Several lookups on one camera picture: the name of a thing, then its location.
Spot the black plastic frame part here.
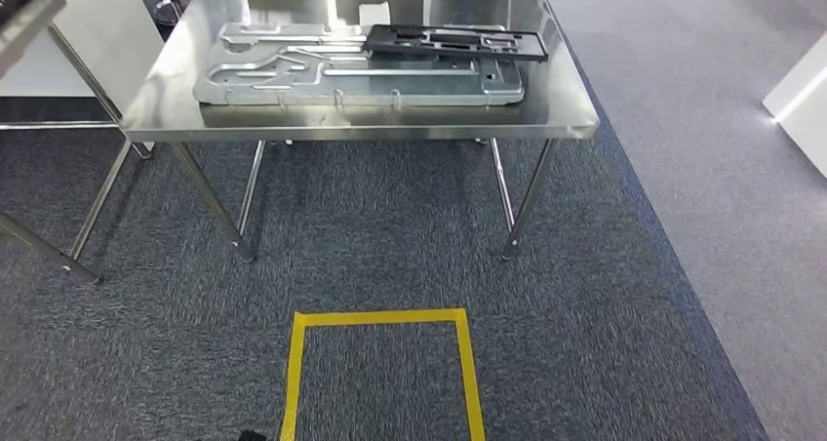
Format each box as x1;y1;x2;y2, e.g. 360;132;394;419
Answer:
363;23;550;63

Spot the white floor sheet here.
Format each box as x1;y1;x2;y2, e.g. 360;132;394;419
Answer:
762;30;827;180

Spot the yellow floor tape square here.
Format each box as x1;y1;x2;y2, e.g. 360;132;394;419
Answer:
279;307;487;441

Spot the stainless steel table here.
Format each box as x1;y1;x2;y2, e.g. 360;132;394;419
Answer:
0;0;155;286

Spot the stainless steel workbench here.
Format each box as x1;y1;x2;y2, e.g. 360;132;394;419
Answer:
121;0;601;262

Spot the chrome stanchion post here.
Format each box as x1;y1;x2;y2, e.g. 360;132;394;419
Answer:
152;0;195;29

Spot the white paper sheet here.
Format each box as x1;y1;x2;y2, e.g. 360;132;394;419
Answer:
358;1;392;27

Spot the aluminium stamped plate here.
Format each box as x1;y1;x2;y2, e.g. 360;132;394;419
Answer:
192;22;526;108

